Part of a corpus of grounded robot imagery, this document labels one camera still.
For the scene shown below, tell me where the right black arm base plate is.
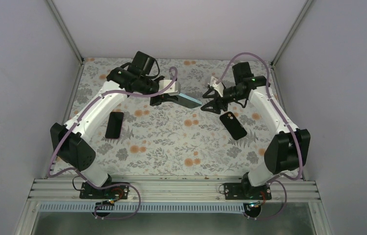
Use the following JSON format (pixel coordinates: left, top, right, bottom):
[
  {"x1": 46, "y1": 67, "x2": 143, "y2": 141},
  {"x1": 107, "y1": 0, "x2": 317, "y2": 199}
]
[{"x1": 218, "y1": 183, "x2": 272, "y2": 200}]

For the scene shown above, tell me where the aluminium front rail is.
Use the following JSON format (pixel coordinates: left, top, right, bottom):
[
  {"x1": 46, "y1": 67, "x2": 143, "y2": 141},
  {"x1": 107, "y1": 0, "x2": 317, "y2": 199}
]
[{"x1": 28, "y1": 175, "x2": 321, "y2": 203}]

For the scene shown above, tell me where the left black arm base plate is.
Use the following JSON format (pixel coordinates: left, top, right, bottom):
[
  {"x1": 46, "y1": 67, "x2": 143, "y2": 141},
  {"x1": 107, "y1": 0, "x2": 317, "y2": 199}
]
[{"x1": 79, "y1": 183, "x2": 129, "y2": 200}]

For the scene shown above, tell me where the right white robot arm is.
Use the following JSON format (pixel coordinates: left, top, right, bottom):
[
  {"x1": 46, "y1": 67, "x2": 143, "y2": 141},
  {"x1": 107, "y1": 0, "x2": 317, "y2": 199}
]
[{"x1": 201, "y1": 62, "x2": 311, "y2": 199}]

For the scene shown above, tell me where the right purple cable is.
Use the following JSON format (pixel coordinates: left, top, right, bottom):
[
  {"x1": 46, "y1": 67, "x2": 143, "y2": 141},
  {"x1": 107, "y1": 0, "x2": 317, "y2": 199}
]
[{"x1": 216, "y1": 51, "x2": 303, "y2": 181}]

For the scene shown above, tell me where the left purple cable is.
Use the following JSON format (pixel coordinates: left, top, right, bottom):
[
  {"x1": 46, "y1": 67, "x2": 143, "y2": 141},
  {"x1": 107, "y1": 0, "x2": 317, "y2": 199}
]
[{"x1": 47, "y1": 66, "x2": 179, "y2": 187}]

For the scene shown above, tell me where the purple cable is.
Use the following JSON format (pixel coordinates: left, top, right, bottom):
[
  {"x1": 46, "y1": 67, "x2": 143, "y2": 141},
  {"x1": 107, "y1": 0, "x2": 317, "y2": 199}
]
[
  {"x1": 47, "y1": 66, "x2": 179, "y2": 187},
  {"x1": 216, "y1": 51, "x2": 303, "y2": 181}
]

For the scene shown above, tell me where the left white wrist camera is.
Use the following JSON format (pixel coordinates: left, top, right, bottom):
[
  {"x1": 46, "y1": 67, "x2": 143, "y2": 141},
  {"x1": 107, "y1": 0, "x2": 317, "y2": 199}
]
[{"x1": 158, "y1": 80, "x2": 181, "y2": 96}]

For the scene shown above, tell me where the black phone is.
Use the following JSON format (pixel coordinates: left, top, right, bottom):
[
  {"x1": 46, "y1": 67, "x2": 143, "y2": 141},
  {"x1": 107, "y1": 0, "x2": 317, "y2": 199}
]
[{"x1": 105, "y1": 112, "x2": 124, "y2": 139}]

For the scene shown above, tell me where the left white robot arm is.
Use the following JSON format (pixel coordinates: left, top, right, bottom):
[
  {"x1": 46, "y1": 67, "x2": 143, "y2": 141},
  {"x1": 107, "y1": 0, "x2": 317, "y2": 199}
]
[{"x1": 47, "y1": 51, "x2": 180, "y2": 198}]

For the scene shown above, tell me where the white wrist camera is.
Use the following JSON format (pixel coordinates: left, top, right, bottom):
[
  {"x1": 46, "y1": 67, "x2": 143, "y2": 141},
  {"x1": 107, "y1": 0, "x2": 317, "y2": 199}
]
[
  {"x1": 208, "y1": 76, "x2": 225, "y2": 97},
  {"x1": 158, "y1": 80, "x2": 181, "y2": 96}
]

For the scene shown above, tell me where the slotted grey cable duct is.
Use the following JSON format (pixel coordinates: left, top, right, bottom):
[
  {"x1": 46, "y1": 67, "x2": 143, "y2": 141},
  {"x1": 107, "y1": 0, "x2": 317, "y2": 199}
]
[{"x1": 38, "y1": 202, "x2": 245, "y2": 214}]

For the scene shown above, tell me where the floral patterned table mat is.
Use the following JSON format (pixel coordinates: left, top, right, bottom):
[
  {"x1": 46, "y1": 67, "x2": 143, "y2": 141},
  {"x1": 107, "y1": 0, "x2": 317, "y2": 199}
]
[{"x1": 70, "y1": 58, "x2": 274, "y2": 176}]

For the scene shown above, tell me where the black phone case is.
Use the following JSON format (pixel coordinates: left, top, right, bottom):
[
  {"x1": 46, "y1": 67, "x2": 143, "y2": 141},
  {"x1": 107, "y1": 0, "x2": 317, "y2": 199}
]
[{"x1": 219, "y1": 112, "x2": 247, "y2": 141}]

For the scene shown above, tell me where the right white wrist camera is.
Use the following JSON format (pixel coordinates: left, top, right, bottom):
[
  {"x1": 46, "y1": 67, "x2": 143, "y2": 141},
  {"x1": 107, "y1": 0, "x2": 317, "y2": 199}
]
[{"x1": 208, "y1": 76, "x2": 225, "y2": 97}]

